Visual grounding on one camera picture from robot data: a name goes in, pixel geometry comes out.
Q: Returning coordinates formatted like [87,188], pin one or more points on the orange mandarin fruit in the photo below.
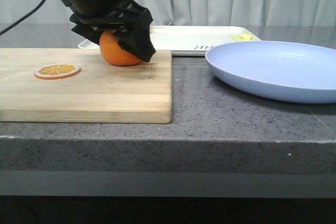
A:
[113,53]

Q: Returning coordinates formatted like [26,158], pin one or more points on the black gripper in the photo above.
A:
[131,20]

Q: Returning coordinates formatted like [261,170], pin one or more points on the orange slice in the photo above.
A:
[57,71]

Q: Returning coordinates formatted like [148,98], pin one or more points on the wooden cutting board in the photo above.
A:
[99,93]

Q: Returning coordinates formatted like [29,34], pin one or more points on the yellow peel pieces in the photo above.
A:
[242,37]

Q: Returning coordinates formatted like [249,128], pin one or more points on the white rectangular tray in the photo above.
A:
[194,40]

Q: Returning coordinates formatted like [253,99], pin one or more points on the light blue plate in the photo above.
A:
[284,71]

